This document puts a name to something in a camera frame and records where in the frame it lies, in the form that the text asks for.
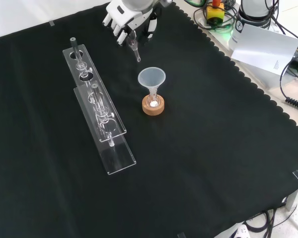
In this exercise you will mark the clear acrylic funnel stand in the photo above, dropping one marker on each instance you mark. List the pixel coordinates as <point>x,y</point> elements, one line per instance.
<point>99,109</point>

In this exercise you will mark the yellow stop button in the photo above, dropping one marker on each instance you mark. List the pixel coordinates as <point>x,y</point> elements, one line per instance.
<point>214,13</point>

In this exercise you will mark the white power strip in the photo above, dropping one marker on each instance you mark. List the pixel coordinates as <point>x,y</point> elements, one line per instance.
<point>241,231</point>

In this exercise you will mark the clear cloth clip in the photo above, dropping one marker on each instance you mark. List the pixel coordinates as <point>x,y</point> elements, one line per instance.
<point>51,23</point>
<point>181,235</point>

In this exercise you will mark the translucent plastic funnel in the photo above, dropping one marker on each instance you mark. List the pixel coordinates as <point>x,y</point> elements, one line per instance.
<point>152,77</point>

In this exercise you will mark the small round-bottom glass flask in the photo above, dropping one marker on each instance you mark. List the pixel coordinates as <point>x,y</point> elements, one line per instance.
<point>153,102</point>

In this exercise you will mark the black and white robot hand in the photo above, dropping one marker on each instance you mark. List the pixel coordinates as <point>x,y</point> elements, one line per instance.
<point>129,15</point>

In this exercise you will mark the black cloth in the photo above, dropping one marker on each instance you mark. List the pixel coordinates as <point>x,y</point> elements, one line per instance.
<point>188,161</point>

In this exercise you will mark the pale board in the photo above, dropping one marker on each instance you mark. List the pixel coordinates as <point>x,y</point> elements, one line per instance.
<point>263,47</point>

